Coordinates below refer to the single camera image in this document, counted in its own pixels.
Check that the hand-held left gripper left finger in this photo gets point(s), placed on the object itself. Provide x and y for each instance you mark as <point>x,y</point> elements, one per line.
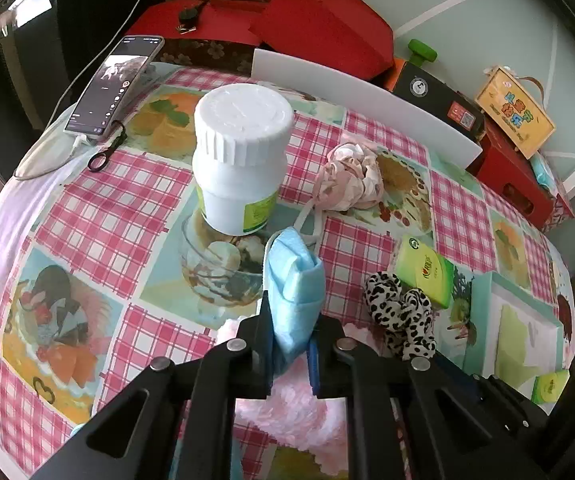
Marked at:
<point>266,345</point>

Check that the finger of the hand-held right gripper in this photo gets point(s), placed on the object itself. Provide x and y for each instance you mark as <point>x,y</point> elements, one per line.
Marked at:
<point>455,366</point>

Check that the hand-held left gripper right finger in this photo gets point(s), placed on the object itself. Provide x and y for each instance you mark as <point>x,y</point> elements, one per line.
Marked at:
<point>315,367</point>

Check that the pink fluffy cloth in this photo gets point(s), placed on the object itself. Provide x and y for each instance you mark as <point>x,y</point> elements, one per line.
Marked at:
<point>287,410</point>

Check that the blue face mask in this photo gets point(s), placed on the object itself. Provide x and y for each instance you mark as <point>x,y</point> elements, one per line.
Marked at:
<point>292,285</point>

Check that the teal cardboard box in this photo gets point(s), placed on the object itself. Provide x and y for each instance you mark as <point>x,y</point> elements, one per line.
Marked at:
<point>517,330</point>

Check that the leopard print scrunchie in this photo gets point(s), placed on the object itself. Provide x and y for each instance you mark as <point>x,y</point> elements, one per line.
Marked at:
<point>400,310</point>

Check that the green tissue pack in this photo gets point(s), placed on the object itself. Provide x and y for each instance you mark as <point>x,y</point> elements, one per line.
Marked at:
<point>422,270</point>
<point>550,387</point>

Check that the pink floral scrunchie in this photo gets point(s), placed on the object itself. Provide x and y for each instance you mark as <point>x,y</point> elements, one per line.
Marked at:
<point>347,177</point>

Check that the white plastic bottle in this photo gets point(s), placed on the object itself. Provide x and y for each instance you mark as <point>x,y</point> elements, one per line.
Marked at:
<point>237,160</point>

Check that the red patterned box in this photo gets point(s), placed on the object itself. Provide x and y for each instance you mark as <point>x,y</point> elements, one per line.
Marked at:
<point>562,210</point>

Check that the red box with cutout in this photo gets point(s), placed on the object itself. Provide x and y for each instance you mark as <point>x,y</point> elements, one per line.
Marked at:
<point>507,175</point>

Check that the printed checkered tablecloth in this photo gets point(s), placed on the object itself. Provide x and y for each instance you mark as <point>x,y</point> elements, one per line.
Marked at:
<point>117,200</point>

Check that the light blue packet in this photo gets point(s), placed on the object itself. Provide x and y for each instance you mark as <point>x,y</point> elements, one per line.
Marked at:
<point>545,172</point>

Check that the white board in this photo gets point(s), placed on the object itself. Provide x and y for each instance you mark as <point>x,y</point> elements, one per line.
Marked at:
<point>357,95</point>

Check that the black cardboard box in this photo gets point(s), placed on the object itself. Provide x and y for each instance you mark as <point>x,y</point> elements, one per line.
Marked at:
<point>432,95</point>

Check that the orange box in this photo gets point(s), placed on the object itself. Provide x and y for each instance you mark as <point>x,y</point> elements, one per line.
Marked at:
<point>392,75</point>

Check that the smartphone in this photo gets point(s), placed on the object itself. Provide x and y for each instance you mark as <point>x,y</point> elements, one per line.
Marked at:
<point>112,80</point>

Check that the green dumbbell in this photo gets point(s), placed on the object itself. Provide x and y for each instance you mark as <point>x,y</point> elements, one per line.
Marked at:
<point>423,52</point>

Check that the red cardboard box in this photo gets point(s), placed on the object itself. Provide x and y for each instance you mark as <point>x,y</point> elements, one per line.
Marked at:
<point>327,25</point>
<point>217,20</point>

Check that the dark cabinet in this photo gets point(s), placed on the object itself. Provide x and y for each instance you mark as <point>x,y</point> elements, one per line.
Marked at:
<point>27,60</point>

